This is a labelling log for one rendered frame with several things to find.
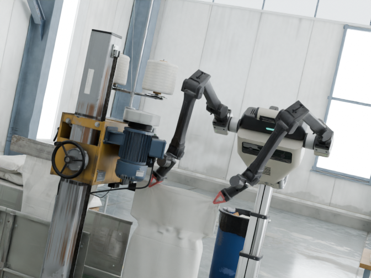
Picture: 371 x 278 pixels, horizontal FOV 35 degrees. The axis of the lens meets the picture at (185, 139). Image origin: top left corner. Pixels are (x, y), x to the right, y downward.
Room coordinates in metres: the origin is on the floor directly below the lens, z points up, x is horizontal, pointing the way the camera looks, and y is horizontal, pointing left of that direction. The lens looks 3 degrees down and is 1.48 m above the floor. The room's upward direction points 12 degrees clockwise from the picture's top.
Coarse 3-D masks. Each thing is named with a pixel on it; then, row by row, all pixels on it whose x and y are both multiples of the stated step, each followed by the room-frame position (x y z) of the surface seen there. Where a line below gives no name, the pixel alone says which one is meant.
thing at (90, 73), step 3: (90, 69) 2.83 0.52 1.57; (93, 69) 2.82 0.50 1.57; (90, 72) 2.83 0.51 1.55; (93, 72) 2.82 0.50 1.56; (90, 75) 2.83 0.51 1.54; (87, 78) 2.83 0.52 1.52; (90, 78) 2.83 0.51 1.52; (87, 81) 2.83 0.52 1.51; (90, 81) 2.83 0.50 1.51; (87, 84) 2.83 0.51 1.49; (90, 84) 2.83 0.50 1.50; (87, 87) 2.83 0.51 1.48; (90, 87) 2.82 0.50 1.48; (84, 90) 2.83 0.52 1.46; (87, 90) 2.83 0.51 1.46; (87, 93) 2.83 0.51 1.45
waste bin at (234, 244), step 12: (228, 216) 5.16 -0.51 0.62; (228, 228) 5.15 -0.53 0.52; (240, 228) 5.10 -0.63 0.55; (216, 240) 5.28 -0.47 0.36; (228, 240) 5.15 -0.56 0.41; (240, 240) 5.11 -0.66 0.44; (216, 252) 5.24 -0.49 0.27; (228, 252) 5.14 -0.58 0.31; (216, 264) 5.21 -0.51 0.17; (228, 264) 5.14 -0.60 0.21; (216, 276) 5.19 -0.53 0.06; (228, 276) 5.13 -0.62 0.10
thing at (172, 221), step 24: (144, 192) 3.19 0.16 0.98; (168, 192) 3.12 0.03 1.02; (192, 192) 3.16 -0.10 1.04; (144, 216) 3.18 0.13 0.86; (168, 216) 3.10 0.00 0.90; (192, 216) 3.08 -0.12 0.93; (216, 216) 3.07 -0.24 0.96; (144, 240) 3.09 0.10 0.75; (168, 240) 3.05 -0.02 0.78; (192, 240) 3.04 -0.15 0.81; (144, 264) 3.08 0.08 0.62; (168, 264) 3.04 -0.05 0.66; (192, 264) 3.03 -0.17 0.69
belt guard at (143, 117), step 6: (126, 108) 3.00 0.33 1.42; (126, 114) 2.81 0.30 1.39; (132, 114) 2.79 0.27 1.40; (138, 114) 2.78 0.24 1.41; (144, 114) 2.78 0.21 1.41; (150, 114) 2.79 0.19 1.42; (132, 120) 2.78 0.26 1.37; (138, 120) 2.78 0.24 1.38; (144, 120) 2.78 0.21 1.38; (150, 120) 2.79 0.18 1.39; (156, 120) 2.82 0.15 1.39
